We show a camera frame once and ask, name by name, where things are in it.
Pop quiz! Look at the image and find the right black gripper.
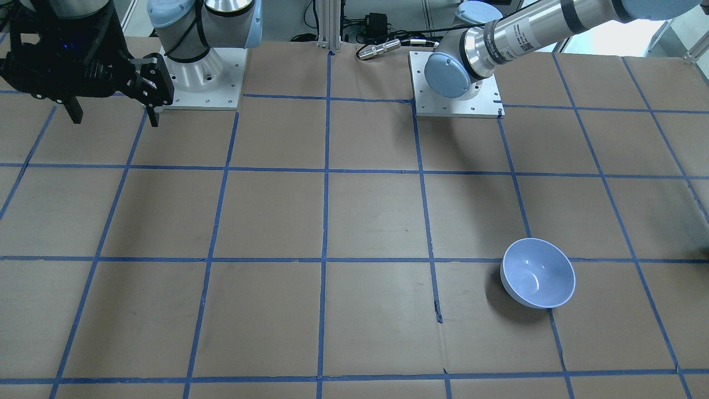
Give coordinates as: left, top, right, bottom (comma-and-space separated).
2, 1, 174, 128

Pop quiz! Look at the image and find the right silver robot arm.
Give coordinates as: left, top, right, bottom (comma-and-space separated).
2, 1, 263, 127

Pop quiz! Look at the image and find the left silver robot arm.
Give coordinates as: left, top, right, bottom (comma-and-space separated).
423, 1, 698, 99

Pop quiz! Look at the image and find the blue bowl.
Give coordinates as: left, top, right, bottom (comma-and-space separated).
500, 238, 577, 310

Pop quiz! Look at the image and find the silver metal cylinder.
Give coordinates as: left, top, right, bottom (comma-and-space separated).
356, 39, 401, 61

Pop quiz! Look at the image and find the black power adapter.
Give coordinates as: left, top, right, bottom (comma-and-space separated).
362, 12, 388, 41

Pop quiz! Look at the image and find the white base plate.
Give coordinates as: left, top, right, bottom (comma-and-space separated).
409, 51, 505, 118
163, 48, 249, 111

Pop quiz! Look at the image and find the aluminium frame post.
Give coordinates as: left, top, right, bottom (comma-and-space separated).
314, 0, 342, 53

